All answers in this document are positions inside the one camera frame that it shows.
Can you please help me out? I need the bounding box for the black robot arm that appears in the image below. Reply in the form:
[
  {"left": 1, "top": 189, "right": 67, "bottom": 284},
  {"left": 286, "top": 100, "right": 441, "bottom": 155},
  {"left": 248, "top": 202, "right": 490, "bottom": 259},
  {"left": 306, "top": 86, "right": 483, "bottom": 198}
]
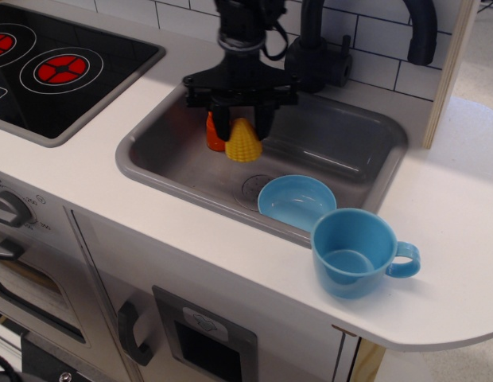
[{"left": 183, "top": 1, "right": 297, "bottom": 142}]

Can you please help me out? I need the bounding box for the black toy faucet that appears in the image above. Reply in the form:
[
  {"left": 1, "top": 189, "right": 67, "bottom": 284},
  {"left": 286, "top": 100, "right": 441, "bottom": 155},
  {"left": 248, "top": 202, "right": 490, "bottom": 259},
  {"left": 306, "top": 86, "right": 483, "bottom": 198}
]
[{"left": 285, "top": 0, "right": 437, "bottom": 93}]

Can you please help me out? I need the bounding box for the grey toy sink basin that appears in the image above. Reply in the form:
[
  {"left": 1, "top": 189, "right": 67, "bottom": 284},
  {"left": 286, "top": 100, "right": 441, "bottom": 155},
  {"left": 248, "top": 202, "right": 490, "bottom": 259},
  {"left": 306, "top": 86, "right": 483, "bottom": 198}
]
[{"left": 115, "top": 86, "right": 408, "bottom": 247}]

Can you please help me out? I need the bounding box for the toy oven door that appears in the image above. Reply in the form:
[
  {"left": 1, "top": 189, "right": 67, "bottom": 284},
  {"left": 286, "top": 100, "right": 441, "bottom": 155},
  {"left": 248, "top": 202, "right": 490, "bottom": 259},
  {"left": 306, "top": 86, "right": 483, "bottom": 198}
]
[{"left": 0, "top": 222, "right": 96, "bottom": 359}]

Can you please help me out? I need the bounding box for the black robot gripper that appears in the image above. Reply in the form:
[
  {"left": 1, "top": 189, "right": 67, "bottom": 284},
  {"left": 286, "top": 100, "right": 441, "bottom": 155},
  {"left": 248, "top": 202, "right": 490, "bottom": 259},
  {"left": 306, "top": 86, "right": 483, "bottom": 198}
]
[{"left": 183, "top": 49, "right": 298, "bottom": 142}]

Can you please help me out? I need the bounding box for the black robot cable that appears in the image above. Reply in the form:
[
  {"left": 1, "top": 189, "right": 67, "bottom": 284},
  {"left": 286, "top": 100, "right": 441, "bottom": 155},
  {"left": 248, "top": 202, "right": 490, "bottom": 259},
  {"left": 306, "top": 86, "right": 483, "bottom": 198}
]
[{"left": 262, "top": 15, "right": 290, "bottom": 60}]

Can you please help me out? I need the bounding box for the orange toy carrot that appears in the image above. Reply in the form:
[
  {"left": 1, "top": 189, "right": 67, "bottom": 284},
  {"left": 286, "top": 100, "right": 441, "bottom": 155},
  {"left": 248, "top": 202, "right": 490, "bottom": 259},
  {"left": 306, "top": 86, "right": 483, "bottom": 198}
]
[{"left": 206, "top": 111, "right": 225, "bottom": 152}]

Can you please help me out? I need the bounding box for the black toy stovetop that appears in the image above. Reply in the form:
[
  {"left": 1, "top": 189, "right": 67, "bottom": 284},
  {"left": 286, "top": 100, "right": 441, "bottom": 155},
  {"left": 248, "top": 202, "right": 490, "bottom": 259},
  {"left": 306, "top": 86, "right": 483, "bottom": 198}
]
[{"left": 0, "top": 3, "right": 165, "bottom": 147}]

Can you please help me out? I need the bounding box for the wooden side panel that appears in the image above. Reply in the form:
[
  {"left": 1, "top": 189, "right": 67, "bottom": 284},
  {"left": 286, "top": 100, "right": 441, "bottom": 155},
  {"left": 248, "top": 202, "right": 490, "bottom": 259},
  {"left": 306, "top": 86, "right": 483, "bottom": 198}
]
[{"left": 421, "top": 0, "right": 479, "bottom": 150}]

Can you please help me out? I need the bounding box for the grey oven knob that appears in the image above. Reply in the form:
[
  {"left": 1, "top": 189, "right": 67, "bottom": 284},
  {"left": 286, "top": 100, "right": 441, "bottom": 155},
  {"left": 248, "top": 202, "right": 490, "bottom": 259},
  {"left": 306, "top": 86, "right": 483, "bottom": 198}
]
[{"left": 0, "top": 191, "right": 33, "bottom": 228}]

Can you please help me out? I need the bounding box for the light blue cup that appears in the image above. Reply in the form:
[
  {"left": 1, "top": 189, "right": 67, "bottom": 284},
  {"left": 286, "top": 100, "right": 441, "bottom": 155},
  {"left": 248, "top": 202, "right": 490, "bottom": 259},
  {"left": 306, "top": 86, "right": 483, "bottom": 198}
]
[{"left": 311, "top": 208, "right": 421, "bottom": 299}]

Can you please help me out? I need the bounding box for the grey dishwasher panel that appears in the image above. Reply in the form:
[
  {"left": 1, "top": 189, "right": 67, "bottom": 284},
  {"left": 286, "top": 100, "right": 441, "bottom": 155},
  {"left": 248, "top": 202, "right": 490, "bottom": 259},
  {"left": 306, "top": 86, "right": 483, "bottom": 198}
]
[{"left": 152, "top": 286, "right": 259, "bottom": 382}]

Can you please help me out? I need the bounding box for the yellow toy corn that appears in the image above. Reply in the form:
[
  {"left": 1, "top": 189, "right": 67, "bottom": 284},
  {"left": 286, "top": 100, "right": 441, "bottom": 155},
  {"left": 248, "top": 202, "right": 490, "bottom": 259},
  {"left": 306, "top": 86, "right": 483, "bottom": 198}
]
[{"left": 225, "top": 118, "right": 262, "bottom": 163}]

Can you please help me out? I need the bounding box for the black cabinet door handle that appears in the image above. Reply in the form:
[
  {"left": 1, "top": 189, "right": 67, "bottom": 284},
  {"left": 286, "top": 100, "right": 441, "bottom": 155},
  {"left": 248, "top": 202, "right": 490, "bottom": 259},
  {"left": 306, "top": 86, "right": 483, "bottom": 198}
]
[{"left": 117, "top": 301, "right": 153, "bottom": 366}]

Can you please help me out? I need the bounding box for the light blue bowl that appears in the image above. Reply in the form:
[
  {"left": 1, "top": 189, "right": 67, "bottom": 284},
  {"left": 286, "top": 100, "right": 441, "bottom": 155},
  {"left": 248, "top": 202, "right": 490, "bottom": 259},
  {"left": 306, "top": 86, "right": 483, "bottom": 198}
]
[{"left": 257, "top": 175, "right": 337, "bottom": 232}]

